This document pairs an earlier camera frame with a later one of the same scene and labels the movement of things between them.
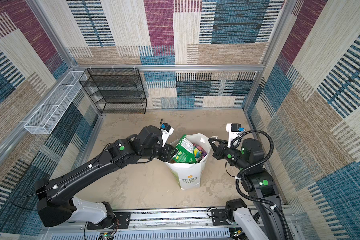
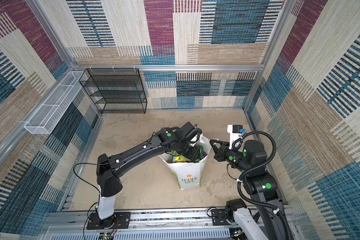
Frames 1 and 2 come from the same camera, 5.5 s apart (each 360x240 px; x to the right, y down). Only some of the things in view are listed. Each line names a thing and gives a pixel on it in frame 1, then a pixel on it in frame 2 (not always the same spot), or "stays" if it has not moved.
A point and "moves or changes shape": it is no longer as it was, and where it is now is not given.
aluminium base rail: x=150 y=224 stays
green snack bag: x=185 y=154 moves or changes shape
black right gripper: x=218 y=151 stays
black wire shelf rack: x=116 y=90 stays
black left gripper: x=167 y=155 -> x=193 y=156
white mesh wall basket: x=43 y=120 stays
